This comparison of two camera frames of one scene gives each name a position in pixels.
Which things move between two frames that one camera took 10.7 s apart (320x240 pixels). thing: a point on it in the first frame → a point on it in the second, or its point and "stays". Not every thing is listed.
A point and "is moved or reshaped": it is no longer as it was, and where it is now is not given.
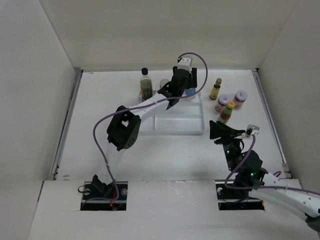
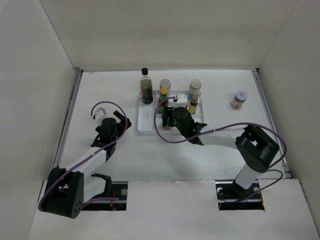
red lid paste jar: x=240 y=97 stays
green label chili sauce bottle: x=226 y=113 is moved or reshaped
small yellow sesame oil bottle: x=215 y=91 → x=192 y=107
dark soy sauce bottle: x=146 y=85 stays
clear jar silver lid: x=163 y=82 stays
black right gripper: x=219 y=129 → x=167 y=113
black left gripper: x=192 y=78 → x=121 y=125
